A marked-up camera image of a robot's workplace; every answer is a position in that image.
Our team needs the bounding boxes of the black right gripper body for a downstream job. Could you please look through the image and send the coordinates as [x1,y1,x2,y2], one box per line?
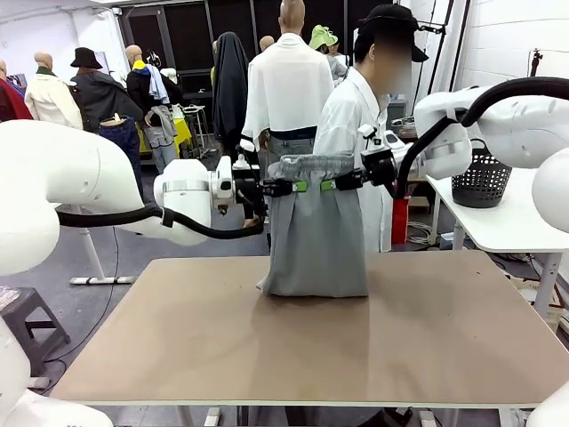
[360,149,397,186]

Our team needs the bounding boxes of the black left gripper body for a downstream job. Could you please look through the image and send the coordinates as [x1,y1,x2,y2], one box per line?
[233,167,268,205]

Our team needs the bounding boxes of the grey training pants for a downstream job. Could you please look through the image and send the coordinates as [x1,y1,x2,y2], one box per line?
[256,150,370,298]

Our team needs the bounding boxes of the black perforated plastic basket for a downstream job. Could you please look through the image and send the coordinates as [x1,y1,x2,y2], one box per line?
[451,137,514,209]

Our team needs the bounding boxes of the person in white shirt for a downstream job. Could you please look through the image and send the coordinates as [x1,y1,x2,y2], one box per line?
[313,4,430,254]

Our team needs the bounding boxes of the red bag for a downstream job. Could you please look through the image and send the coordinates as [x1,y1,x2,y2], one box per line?
[390,197,411,246]

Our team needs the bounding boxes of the yellow cloth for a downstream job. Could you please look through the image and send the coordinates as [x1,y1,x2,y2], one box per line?
[172,116,193,149]

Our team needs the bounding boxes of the tall mannequin in white shirt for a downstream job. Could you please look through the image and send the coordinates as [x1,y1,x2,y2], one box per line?
[242,0,335,179]

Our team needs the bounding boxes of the mannequin in dark hooded cloak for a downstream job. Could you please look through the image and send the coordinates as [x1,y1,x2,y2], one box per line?
[212,30,250,157]

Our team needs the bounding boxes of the white side table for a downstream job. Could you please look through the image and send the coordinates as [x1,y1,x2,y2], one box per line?
[425,166,569,319]

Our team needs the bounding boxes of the person in green hat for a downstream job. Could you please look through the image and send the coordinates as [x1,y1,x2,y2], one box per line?
[309,24,349,85]

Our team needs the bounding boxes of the white leaning board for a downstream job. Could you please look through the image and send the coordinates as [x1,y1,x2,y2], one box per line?
[417,0,472,97]

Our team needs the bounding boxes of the mannequin with yellow blue scarf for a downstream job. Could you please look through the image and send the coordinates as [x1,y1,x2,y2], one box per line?
[125,44,183,174]

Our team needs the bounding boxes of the black cap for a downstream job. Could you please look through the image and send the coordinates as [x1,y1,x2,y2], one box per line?
[357,4,430,63]

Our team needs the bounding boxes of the mannequin in black jacket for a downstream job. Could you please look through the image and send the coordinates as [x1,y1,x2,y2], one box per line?
[69,46,144,134]

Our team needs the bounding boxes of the white metal floor stand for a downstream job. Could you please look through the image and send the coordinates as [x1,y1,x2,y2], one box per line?
[69,204,134,286]

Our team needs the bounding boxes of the black bucket hat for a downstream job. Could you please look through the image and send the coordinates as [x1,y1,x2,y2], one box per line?
[69,46,104,70]

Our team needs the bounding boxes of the mannequin in cream jacket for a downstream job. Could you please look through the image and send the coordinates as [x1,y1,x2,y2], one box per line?
[24,52,84,131]

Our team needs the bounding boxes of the grey plastic step stool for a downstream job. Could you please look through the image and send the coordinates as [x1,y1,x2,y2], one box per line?
[0,286,72,378]

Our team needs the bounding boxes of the mannequin in red garment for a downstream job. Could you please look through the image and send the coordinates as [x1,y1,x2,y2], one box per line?
[0,60,35,122]

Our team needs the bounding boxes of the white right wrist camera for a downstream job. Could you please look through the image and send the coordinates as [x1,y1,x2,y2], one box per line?
[357,124,384,153]

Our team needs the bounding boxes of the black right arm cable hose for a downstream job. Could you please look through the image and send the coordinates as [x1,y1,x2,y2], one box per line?
[394,77,569,200]

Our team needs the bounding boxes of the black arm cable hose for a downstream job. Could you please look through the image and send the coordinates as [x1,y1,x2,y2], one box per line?
[56,203,267,240]
[394,77,569,200]

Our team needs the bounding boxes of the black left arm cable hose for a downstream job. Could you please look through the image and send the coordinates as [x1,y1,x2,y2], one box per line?
[56,203,267,240]

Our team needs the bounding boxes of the black camera tripod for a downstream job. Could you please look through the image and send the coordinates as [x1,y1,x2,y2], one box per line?
[528,49,546,80]

